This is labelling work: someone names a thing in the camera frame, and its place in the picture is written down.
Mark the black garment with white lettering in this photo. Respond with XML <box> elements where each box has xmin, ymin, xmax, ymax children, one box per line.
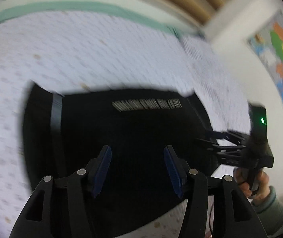
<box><xmin>22</xmin><ymin>84</ymin><xmax>217</xmax><ymax>237</ymax></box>

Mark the grey-green sleeved right forearm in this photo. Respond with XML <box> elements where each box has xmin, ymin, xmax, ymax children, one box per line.
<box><xmin>251</xmin><ymin>186</ymin><xmax>283</xmax><ymax>237</ymax></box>

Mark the person's right hand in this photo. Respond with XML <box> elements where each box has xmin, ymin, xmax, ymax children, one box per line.
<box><xmin>234</xmin><ymin>168</ymin><xmax>270</xmax><ymax>206</ymax></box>

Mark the floral quilted bedspread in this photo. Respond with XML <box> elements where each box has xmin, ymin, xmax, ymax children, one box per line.
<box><xmin>0</xmin><ymin>10</ymin><xmax>250</xmax><ymax>237</ymax></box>

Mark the green bed sheet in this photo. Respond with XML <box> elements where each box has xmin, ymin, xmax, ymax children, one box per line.
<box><xmin>0</xmin><ymin>1</ymin><xmax>204</xmax><ymax>38</ymax></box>

